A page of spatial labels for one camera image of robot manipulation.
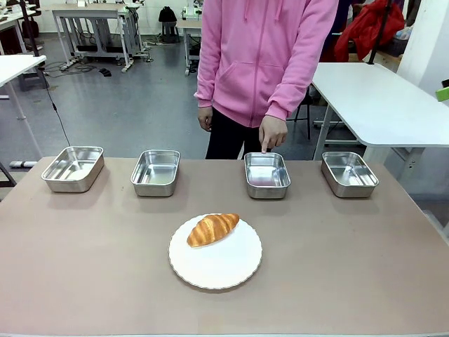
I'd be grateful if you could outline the golden croissant bread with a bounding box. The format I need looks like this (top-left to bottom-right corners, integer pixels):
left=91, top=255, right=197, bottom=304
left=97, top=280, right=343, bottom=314
left=186, top=213, right=241, bottom=249

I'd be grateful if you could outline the person's left hand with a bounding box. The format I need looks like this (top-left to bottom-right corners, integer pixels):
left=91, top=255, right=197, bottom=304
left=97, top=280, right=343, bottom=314
left=258, top=114, right=289, bottom=154

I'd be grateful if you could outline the black chair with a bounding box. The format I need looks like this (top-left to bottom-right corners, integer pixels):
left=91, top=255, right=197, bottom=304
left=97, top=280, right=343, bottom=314
left=293, top=86, right=314, bottom=140

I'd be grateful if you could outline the white scalloped plate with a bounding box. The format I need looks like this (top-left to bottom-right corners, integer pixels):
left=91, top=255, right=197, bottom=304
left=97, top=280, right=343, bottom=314
left=168, top=213, right=263, bottom=291

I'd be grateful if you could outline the large white side table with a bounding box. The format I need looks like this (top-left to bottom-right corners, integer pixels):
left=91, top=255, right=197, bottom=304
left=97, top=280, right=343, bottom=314
left=311, top=62, right=449, bottom=183

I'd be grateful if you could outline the stainless steel rectangular container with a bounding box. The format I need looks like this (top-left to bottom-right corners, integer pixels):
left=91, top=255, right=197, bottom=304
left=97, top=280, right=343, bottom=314
left=130, top=150, right=181, bottom=198
left=41, top=145, right=105, bottom=194
left=321, top=151, right=380, bottom=199
left=243, top=152, right=292, bottom=200

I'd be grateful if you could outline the dark storage basket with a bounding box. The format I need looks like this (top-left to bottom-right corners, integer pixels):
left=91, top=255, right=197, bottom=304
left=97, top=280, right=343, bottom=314
left=391, top=29, right=410, bottom=57

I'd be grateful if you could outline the green plastic piece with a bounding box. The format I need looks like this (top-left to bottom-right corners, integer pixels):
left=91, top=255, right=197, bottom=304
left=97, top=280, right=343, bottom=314
left=436, top=79, right=449, bottom=103

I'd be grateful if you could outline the person's left forearm pink sleeve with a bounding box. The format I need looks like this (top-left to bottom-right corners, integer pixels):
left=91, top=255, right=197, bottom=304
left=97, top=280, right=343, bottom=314
left=264, top=59, right=314, bottom=122

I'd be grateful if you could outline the small white side table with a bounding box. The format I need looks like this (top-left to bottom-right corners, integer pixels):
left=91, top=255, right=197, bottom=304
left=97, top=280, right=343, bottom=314
left=0, top=54, right=48, bottom=159

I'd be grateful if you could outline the brown top desk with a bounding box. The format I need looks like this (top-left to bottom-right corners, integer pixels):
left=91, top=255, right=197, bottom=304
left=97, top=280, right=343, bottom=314
left=176, top=19, right=203, bottom=77

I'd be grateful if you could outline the thin black floor cable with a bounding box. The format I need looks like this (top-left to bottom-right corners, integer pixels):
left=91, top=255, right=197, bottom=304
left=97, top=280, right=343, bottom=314
left=37, top=66, right=73, bottom=147

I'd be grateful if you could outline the person's right hand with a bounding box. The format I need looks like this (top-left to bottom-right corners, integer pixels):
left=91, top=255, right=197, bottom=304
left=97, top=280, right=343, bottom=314
left=197, top=106, right=214, bottom=133

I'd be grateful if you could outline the black stand pole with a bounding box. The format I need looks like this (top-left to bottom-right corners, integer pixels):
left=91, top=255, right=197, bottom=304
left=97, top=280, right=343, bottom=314
left=366, top=0, right=393, bottom=66
left=19, top=0, right=41, bottom=57

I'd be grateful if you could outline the black backpack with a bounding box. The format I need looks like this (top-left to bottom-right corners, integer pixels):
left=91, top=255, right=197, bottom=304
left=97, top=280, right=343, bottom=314
left=158, top=6, right=178, bottom=24

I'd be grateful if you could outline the person's right forearm pink sleeve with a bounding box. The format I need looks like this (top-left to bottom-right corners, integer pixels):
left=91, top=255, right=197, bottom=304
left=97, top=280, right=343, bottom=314
left=194, top=45, right=221, bottom=110

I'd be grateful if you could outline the red jacket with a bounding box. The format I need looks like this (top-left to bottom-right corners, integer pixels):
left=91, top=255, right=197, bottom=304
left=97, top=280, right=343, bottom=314
left=333, top=0, right=406, bottom=63

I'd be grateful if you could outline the grey workbench with legs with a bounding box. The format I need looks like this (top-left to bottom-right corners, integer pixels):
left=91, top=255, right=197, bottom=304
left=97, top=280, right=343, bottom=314
left=51, top=3, right=145, bottom=73

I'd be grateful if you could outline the purple garment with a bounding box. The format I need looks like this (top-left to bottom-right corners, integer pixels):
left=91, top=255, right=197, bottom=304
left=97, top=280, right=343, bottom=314
left=321, top=10, right=343, bottom=63

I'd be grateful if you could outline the person in pink hoodie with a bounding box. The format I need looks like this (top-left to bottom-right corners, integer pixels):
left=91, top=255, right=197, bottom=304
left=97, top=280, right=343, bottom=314
left=194, top=0, right=340, bottom=161

